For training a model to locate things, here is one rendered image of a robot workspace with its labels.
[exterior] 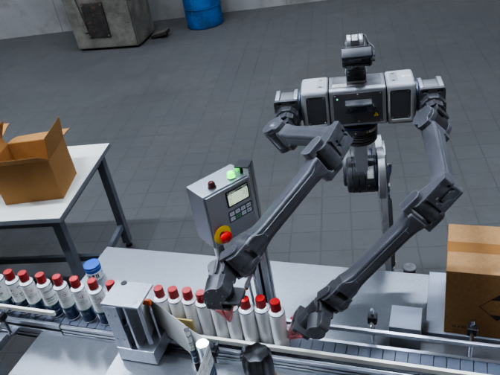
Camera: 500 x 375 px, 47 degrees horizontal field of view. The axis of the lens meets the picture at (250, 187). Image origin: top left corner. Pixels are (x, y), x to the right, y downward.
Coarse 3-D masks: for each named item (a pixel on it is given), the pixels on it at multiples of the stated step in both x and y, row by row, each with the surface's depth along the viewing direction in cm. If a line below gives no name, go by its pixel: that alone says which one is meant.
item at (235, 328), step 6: (234, 306) 185; (234, 312) 185; (234, 318) 186; (228, 324) 188; (234, 324) 187; (240, 324) 189; (234, 330) 189; (240, 330) 190; (234, 336) 190; (240, 336) 191
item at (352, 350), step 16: (64, 320) 216; (80, 320) 215; (96, 320) 214; (272, 352) 188; (336, 352) 184; (352, 352) 183; (368, 352) 182; (384, 352) 181; (400, 352) 180; (384, 368) 176; (448, 368) 173; (464, 368) 172; (480, 368) 171; (496, 368) 170
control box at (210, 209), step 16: (208, 176) 172; (224, 176) 171; (240, 176) 169; (192, 192) 167; (208, 192) 165; (224, 192) 166; (192, 208) 173; (208, 208) 165; (224, 208) 168; (208, 224) 168; (224, 224) 171; (240, 224) 175; (208, 240) 174
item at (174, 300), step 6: (168, 288) 192; (174, 288) 191; (174, 294) 191; (180, 294) 194; (168, 300) 193; (174, 300) 192; (180, 300) 192; (174, 306) 192; (180, 306) 193; (174, 312) 194; (180, 312) 194; (186, 318) 197
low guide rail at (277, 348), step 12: (204, 336) 194; (276, 348) 185; (288, 348) 184; (300, 348) 183; (348, 360) 178; (360, 360) 176; (372, 360) 175; (384, 360) 174; (432, 372) 170; (444, 372) 168; (456, 372) 167; (468, 372) 166
